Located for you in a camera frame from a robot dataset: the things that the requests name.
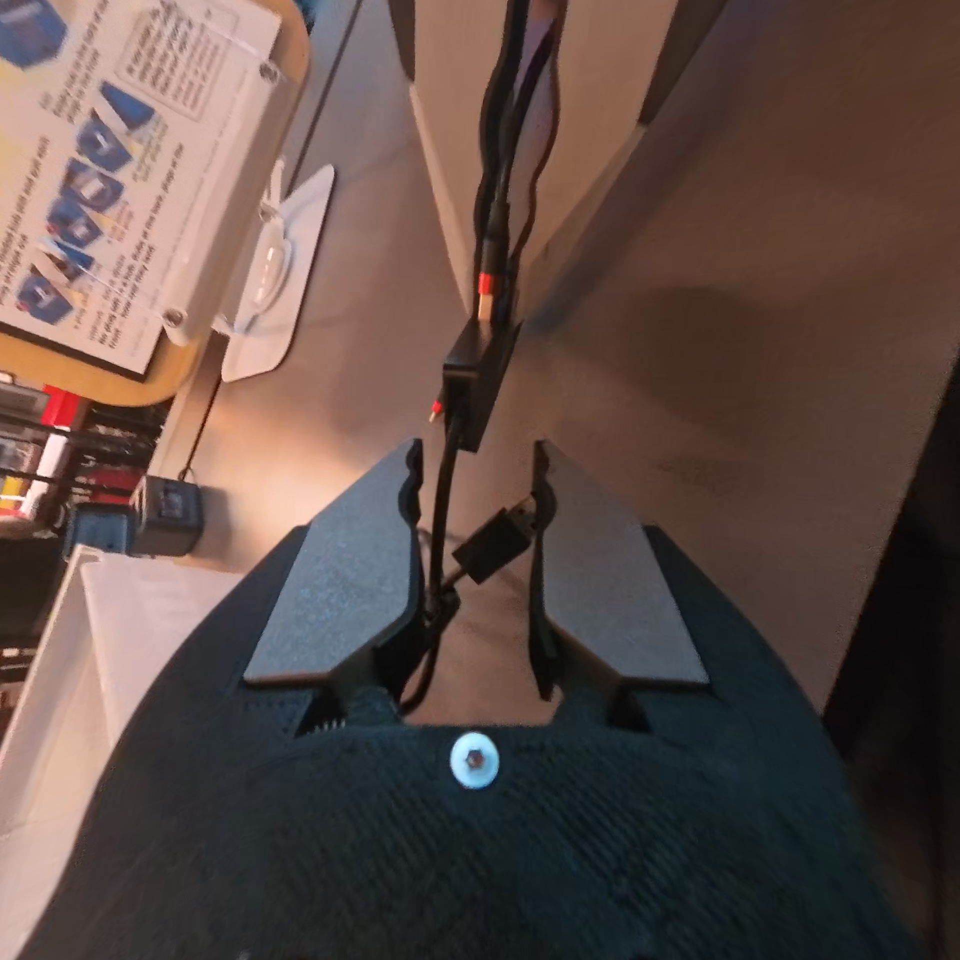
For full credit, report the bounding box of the printed instruction sheet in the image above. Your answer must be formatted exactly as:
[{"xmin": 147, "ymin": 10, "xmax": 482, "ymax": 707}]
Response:
[{"xmin": 0, "ymin": 0, "xmax": 282, "ymax": 376}]

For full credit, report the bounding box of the wooden display board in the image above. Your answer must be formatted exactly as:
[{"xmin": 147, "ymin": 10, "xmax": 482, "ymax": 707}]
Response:
[{"xmin": 0, "ymin": 0, "xmax": 312, "ymax": 410}]

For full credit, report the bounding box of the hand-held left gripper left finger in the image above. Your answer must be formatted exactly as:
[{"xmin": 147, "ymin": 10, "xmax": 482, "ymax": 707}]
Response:
[{"xmin": 242, "ymin": 438, "xmax": 427, "ymax": 702}]

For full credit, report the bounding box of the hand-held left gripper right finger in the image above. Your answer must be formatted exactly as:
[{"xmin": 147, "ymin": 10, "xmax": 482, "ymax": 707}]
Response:
[{"xmin": 528, "ymin": 439, "xmax": 711, "ymax": 702}]

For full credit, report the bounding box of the person's dark clothed body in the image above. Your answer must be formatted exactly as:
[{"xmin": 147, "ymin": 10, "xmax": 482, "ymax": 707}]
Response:
[{"xmin": 821, "ymin": 375, "xmax": 960, "ymax": 960}]

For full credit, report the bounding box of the clear plastic bin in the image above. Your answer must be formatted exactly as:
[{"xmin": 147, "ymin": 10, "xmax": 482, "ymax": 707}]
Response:
[{"xmin": 0, "ymin": 543, "xmax": 249, "ymax": 886}]

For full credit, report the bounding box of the white stand base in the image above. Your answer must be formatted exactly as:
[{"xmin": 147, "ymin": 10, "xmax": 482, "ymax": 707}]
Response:
[{"xmin": 221, "ymin": 163, "xmax": 336, "ymax": 384}]

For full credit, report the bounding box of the black USB hub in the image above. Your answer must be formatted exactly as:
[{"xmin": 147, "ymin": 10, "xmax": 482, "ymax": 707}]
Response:
[{"xmin": 442, "ymin": 318, "xmax": 524, "ymax": 453}]

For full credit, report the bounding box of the black USB cable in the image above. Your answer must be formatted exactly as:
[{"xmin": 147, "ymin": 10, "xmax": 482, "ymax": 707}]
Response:
[{"xmin": 427, "ymin": 0, "xmax": 541, "ymax": 425}]

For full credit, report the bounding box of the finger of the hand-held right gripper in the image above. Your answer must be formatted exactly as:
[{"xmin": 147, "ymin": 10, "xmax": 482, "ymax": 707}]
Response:
[
  {"xmin": 408, "ymin": 0, "xmax": 513, "ymax": 318},
  {"xmin": 512, "ymin": 0, "xmax": 681, "ymax": 321}
]

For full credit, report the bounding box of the short black hub cable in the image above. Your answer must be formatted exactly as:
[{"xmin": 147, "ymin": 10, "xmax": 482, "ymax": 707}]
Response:
[{"xmin": 397, "ymin": 420, "xmax": 540, "ymax": 714}]

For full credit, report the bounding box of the red plastic bin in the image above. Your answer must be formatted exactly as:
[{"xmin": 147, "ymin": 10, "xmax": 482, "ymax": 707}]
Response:
[{"xmin": 41, "ymin": 384, "xmax": 93, "ymax": 440}]

